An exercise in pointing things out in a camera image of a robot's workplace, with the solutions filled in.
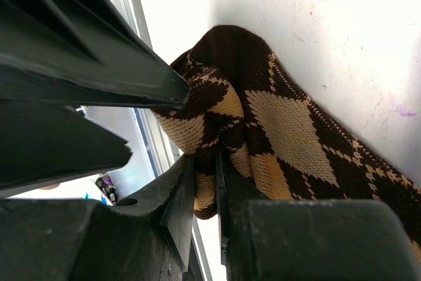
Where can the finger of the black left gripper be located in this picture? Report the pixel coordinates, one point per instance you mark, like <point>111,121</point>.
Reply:
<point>81,52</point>
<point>42,143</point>

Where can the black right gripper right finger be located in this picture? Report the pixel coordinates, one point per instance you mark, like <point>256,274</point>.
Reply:
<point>265,239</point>

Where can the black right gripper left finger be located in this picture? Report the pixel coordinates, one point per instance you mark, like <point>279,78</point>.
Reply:
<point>146,236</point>

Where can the brown argyle sock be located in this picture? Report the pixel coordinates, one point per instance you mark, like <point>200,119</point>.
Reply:
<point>243,101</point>

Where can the aluminium frame rail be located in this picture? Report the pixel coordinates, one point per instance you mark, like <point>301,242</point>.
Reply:
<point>153,152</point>

